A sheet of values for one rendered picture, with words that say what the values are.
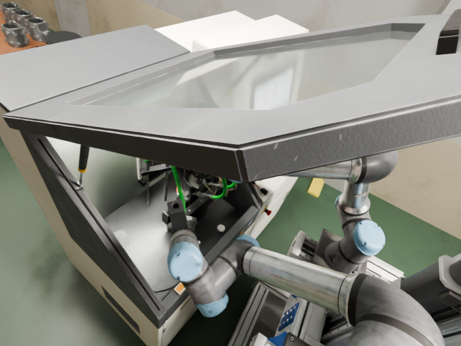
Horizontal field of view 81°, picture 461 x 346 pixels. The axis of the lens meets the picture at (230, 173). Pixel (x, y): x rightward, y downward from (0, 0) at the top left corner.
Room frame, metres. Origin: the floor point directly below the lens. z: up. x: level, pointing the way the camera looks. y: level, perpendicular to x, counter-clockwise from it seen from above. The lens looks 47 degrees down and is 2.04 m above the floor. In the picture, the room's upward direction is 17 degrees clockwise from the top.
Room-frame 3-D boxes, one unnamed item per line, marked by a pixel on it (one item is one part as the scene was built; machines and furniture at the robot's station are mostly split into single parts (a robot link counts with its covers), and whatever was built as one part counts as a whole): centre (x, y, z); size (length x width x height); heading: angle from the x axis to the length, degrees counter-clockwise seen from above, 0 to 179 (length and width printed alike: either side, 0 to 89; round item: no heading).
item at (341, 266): (0.64, -0.57, 1.09); 0.15 x 0.15 x 0.10
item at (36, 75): (1.17, 0.44, 0.75); 1.40 x 0.28 x 1.50; 155
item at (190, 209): (0.77, 0.12, 0.91); 0.34 x 0.10 x 0.15; 155
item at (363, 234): (0.65, -0.57, 1.20); 0.13 x 0.12 x 0.14; 12
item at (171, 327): (0.55, -0.06, 0.44); 0.65 x 0.02 x 0.68; 155
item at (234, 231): (0.56, -0.04, 0.87); 0.62 x 0.04 x 0.16; 155
